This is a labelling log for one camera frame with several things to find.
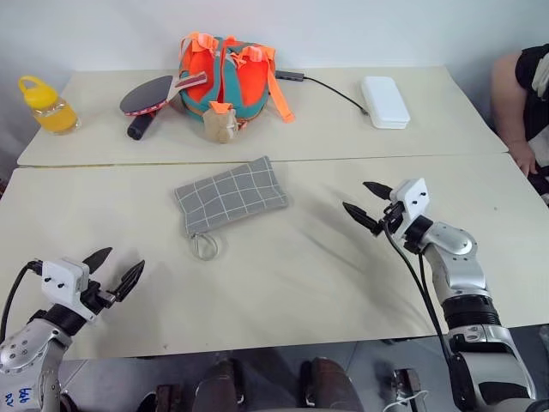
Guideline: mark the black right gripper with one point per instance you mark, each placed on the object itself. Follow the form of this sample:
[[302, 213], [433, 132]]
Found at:
[[393, 215]]

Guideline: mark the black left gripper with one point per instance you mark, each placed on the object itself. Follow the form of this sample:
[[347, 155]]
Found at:
[[98, 298]]

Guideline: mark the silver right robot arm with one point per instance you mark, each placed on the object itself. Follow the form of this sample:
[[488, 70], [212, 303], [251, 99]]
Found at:
[[463, 274]]

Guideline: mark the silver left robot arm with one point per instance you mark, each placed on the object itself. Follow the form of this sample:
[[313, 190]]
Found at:
[[25, 343]]

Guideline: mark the person's bare forearm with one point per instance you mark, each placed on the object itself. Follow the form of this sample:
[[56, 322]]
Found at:
[[508, 98]]

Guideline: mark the grey checked pouch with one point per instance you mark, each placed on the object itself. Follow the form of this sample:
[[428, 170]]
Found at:
[[231, 195]]

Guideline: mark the person's bare hand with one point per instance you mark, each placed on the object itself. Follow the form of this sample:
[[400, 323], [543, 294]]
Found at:
[[525, 159]]

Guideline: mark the white rectangular box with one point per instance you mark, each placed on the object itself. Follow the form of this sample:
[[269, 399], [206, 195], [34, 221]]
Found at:
[[384, 103]]

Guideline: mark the grey USB hub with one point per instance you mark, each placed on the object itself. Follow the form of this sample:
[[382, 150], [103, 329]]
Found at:
[[290, 75]]

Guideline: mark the orange and teal backpack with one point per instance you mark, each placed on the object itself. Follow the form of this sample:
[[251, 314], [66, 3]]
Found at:
[[253, 81]]

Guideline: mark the beige plush bag pendant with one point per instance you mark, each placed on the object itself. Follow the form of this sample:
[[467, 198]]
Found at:
[[218, 124]]

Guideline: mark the yellow-lidded bottle of orange drink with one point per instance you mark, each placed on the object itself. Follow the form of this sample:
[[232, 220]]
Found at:
[[49, 107]]

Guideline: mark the person's black shirt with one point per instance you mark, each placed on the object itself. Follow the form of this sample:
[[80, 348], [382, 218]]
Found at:
[[536, 111]]

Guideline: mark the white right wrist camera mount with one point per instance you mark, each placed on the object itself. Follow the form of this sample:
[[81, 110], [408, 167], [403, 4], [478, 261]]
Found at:
[[412, 198]]

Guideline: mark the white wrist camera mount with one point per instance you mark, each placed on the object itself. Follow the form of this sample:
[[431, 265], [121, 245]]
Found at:
[[412, 198], [62, 276]]

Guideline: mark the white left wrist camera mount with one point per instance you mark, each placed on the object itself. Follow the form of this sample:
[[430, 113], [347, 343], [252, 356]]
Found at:
[[62, 276]]

